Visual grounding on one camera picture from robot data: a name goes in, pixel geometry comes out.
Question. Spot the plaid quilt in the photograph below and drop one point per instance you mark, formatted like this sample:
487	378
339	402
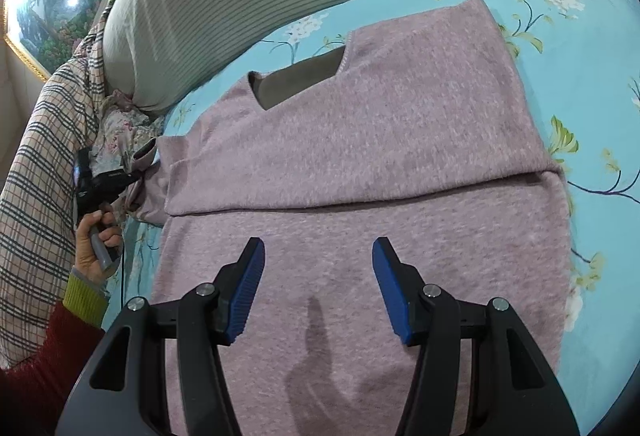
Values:
37	223

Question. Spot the person's left hand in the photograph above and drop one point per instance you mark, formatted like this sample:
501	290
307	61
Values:
96	232

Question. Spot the pink knit sweater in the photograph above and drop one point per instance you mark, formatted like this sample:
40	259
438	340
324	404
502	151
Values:
417	130

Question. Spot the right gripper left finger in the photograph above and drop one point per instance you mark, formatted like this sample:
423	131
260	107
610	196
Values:
122	390

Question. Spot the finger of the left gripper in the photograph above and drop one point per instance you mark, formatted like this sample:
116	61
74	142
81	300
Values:
146	153

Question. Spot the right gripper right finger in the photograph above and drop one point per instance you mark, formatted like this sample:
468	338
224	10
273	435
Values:
513	389

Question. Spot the floral pink cloth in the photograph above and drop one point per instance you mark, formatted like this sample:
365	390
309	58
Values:
123	130

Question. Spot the turquoise floral bed sheet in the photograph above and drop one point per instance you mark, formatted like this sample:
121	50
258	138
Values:
579	60

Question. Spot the red sleeve left forearm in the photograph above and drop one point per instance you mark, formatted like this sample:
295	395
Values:
34	392

